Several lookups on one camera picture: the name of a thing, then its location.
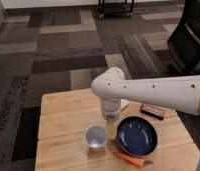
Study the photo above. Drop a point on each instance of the beige sponge block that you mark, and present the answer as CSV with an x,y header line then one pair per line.
x,y
124,104

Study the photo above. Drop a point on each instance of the brown black rectangular box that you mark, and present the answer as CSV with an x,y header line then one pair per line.
x,y
153,111

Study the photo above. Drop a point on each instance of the black office chair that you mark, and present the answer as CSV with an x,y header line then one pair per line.
x,y
184,42

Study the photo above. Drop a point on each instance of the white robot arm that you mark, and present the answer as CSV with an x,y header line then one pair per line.
x,y
181,93

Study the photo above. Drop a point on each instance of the orange red pepper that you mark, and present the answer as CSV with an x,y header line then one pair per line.
x,y
139,162

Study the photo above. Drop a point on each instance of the dark blue bowl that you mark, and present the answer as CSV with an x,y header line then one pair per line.
x,y
136,136

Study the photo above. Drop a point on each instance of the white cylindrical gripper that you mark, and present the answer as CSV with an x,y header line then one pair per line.
x,y
111,110

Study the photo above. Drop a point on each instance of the black wheeled cart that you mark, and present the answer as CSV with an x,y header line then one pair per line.
x,y
120,8

